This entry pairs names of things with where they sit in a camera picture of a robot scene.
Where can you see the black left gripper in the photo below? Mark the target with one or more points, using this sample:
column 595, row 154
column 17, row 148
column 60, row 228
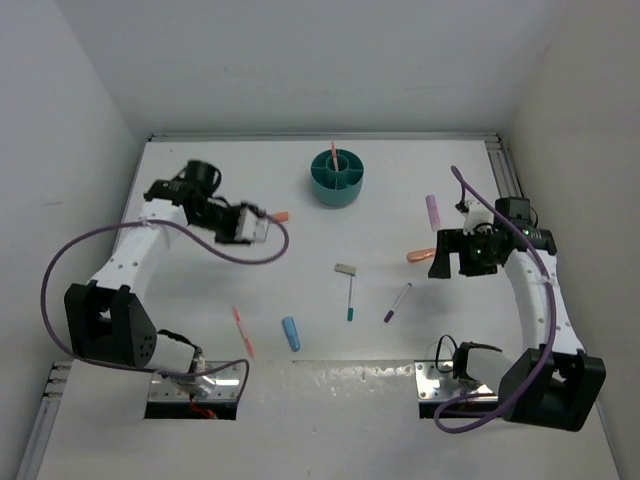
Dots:
column 228, row 238

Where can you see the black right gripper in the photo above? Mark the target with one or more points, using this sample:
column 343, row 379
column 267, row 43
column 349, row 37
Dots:
column 453, row 241

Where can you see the orange capped grey marker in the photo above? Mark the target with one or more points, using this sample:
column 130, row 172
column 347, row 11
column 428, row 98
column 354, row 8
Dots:
column 281, row 217

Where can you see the pink pen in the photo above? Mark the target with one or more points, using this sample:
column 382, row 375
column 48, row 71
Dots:
column 334, row 155
column 243, row 332

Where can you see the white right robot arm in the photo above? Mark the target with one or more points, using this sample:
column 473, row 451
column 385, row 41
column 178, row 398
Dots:
column 554, row 383

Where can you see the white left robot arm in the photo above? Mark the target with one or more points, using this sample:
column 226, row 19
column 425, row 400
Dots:
column 106, row 318

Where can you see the orange highlighter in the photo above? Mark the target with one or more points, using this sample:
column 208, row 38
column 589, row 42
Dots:
column 420, row 255

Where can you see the purple capped white pen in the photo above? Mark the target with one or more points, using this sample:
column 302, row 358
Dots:
column 397, row 302

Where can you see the pink highlighter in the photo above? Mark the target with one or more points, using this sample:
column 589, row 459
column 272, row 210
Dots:
column 433, row 212

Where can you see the teal capped white pen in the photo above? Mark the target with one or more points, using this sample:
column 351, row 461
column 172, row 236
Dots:
column 351, row 292

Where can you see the small grey eraser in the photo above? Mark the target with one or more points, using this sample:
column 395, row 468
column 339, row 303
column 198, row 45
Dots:
column 345, row 269

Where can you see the blue highlighter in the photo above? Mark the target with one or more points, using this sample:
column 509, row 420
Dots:
column 291, row 333

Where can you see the teal round pen holder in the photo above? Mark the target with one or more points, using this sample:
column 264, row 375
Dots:
column 340, row 187

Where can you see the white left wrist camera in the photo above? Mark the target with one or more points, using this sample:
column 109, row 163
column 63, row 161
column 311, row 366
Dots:
column 252, row 226

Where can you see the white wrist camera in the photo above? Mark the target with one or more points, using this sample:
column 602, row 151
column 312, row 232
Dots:
column 476, row 216
column 252, row 226

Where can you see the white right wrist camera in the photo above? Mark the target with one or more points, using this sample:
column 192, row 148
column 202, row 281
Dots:
column 476, row 216

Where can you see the aluminium frame rail right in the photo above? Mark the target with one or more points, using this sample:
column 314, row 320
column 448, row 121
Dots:
column 532, row 267

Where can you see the aluminium frame rail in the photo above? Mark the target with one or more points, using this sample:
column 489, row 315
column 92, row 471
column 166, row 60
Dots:
column 42, row 427
column 532, row 267

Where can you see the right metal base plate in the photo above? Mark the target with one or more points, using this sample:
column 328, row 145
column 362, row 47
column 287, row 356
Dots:
column 434, row 386

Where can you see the metal base plate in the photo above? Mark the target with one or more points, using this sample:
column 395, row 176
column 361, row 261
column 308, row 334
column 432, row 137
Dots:
column 434, row 386
column 221, row 386

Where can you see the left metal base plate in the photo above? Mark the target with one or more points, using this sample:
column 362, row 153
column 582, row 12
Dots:
column 221, row 386

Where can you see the aluminium frame rail left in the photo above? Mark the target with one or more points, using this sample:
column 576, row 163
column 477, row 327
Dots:
column 42, row 427

